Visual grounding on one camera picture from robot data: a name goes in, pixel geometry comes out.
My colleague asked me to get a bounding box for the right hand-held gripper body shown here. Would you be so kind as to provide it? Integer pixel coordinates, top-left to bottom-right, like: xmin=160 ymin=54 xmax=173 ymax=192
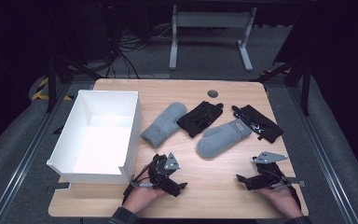
xmin=252 ymin=150 xmax=289 ymax=189

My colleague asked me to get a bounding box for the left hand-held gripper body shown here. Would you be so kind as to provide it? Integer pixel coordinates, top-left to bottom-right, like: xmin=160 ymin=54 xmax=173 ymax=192
xmin=147 ymin=151 xmax=182 ymax=189

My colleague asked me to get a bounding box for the plain grey mitten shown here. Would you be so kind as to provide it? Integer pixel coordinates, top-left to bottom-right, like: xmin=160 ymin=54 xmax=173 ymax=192
xmin=140 ymin=102 xmax=188 ymax=149

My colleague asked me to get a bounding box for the grey mitten with label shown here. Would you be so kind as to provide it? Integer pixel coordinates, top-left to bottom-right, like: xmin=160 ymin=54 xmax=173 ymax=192
xmin=196 ymin=119 xmax=253 ymax=160

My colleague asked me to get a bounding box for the white box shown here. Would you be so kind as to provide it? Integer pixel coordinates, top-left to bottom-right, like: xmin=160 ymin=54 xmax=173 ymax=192
xmin=46 ymin=90 xmax=144 ymax=185

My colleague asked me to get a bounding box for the person's left hand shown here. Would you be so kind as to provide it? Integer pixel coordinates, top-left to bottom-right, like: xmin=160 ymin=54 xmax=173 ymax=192
xmin=122 ymin=170 xmax=170 ymax=216

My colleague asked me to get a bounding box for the person's right hand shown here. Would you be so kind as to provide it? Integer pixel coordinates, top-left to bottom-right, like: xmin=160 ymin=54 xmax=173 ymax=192
xmin=255 ymin=183 xmax=304 ymax=219

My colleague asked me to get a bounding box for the black glove with white print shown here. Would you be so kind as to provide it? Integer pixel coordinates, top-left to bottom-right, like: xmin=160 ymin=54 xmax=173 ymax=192
xmin=231 ymin=104 xmax=285 ymax=145

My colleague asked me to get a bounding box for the plain black glove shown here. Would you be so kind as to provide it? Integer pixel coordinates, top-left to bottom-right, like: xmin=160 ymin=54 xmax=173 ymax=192
xmin=176 ymin=100 xmax=225 ymax=139

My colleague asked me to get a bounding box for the black tripod stand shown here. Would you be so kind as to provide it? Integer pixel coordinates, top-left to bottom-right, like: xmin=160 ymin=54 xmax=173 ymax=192
xmin=250 ymin=56 xmax=312 ymax=117
xmin=45 ymin=53 xmax=103 ymax=114

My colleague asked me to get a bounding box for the yellow black hazard tape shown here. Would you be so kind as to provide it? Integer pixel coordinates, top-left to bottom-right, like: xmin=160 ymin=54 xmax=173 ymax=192
xmin=31 ymin=77 xmax=75 ymax=102

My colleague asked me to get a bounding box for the dark cabinet with red light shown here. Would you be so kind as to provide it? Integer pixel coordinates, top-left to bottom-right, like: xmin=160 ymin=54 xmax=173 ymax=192
xmin=83 ymin=0 xmax=153 ymax=61

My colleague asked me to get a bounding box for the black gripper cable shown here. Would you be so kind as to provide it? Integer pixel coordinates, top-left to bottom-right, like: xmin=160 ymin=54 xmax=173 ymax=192
xmin=130 ymin=157 xmax=158 ymax=189

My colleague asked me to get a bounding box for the grey table edge bracket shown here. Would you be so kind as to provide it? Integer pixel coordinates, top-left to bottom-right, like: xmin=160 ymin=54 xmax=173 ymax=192
xmin=287 ymin=176 xmax=308 ymax=188

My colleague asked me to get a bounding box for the black wrist strap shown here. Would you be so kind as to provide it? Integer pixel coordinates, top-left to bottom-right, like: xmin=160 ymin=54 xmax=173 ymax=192
xmin=121 ymin=183 xmax=135 ymax=205
xmin=288 ymin=185 xmax=303 ymax=210

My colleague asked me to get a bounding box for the metal floor rail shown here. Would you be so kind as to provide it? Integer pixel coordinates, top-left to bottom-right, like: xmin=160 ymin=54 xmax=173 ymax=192
xmin=286 ymin=86 xmax=358 ymax=224
xmin=0 ymin=83 xmax=73 ymax=224

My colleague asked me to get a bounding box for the dark table edge bracket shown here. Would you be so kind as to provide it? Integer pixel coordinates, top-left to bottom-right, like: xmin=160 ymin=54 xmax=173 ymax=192
xmin=46 ymin=182 xmax=72 ymax=194

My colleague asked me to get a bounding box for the bundle of black cables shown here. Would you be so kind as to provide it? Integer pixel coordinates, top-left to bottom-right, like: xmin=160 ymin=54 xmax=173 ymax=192
xmin=103 ymin=22 xmax=175 ymax=79

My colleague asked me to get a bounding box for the white metal stand frame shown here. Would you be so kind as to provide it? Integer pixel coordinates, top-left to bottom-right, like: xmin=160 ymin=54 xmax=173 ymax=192
xmin=168 ymin=4 xmax=258 ymax=73

